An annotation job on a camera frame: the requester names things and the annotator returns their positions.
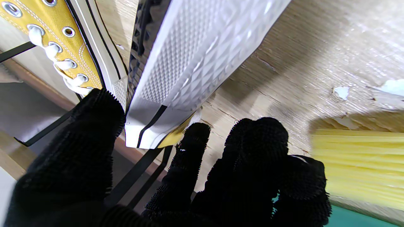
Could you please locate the wooden brush pale bristles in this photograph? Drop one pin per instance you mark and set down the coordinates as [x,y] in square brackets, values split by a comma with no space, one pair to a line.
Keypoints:
[363,164]

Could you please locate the yellow canvas sneaker white laces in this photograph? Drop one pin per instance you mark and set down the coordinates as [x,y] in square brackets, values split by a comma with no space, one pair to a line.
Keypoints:
[189,56]
[53,19]

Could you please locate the green plastic basket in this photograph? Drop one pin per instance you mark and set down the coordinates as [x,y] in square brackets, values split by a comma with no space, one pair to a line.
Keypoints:
[353,220]

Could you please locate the white paper scrap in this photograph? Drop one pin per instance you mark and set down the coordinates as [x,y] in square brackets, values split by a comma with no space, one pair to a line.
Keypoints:
[341,93]
[393,88]

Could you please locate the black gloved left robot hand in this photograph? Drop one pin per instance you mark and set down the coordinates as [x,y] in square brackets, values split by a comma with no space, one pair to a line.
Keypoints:
[69,176]

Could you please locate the small wooden table black legs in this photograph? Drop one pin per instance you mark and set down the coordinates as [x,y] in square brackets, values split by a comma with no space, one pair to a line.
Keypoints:
[132,176]

